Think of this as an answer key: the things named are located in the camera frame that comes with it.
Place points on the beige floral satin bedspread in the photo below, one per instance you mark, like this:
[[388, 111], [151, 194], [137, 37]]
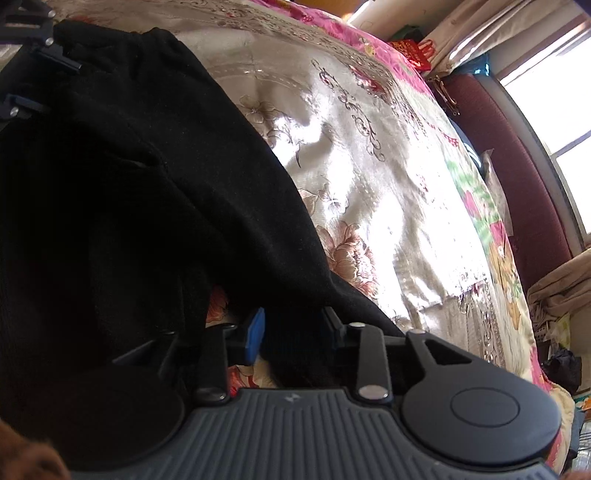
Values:
[[369, 184]]

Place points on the black pants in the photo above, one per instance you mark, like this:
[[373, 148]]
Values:
[[138, 194]]

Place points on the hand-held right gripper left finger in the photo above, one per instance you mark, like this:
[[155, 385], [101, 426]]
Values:
[[255, 336]]

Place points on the dark bag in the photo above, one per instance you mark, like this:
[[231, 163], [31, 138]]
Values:
[[562, 369]]

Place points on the red paper packet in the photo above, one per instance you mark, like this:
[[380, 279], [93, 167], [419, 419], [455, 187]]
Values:
[[413, 54]]

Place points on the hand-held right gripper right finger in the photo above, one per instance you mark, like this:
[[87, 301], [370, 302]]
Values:
[[333, 328]]

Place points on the window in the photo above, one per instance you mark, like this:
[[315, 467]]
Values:
[[561, 120]]

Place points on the beige curtain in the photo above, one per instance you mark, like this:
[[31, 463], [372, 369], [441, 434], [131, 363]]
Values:
[[489, 32]]

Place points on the maroon padded headboard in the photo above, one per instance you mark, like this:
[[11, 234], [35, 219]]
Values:
[[512, 175]]

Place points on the brown furry cloth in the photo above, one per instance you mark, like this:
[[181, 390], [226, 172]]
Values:
[[27, 454]]

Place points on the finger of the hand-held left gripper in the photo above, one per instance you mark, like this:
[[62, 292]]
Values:
[[56, 56], [22, 108]]

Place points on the pink floral bed sheet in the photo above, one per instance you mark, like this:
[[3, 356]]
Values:
[[503, 258]]

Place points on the crumpled beige cloth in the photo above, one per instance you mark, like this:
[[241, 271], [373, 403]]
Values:
[[561, 295]]

